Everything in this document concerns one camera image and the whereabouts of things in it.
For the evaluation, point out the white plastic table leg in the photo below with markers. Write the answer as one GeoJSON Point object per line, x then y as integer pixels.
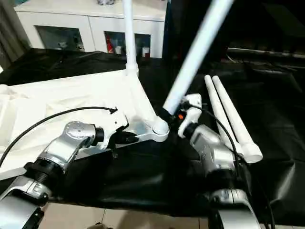
{"type": "Point", "coordinates": [195, 47]}
{"type": "Point", "coordinates": [219, 107]}
{"type": "Point", "coordinates": [131, 35]}
{"type": "Point", "coordinates": [238, 119]}

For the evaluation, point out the grey curtain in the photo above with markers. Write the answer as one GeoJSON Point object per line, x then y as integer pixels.
{"type": "Point", "coordinates": [12, 35]}

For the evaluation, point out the white plastic table top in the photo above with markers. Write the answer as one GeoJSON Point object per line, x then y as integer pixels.
{"type": "Point", "coordinates": [71, 95]}

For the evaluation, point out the white glass door cabinet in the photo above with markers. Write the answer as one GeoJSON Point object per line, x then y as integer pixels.
{"type": "Point", "coordinates": [83, 21]}

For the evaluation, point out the red white bottle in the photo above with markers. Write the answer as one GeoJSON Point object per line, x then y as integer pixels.
{"type": "Point", "coordinates": [110, 45]}

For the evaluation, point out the dark shoe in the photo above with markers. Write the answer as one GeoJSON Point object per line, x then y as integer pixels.
{"type": "Point", "coordinates": [98, 225]}

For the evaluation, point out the black work mat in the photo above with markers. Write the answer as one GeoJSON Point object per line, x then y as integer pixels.
{"type": "Point", "coordinates": [155, 179]}

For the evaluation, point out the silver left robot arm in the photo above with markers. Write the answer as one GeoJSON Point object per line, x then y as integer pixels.
{"type": "Point", "coordinates": [69, 140]}

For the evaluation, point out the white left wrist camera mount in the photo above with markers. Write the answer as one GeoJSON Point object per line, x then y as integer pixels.
{"type": "Point", "coordinates": [114, 119]}

